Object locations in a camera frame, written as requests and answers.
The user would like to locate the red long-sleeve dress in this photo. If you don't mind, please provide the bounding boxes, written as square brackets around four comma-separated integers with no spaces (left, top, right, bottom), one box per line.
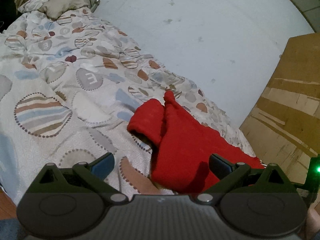
[127,91,262,195]

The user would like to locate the patterned white duvet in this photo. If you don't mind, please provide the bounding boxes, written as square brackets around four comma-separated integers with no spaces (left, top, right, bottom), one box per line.
[1,8,254,204]

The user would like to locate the beige patterned pillow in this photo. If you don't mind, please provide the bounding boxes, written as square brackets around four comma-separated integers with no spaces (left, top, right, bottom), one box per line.
[18,0,90,20]

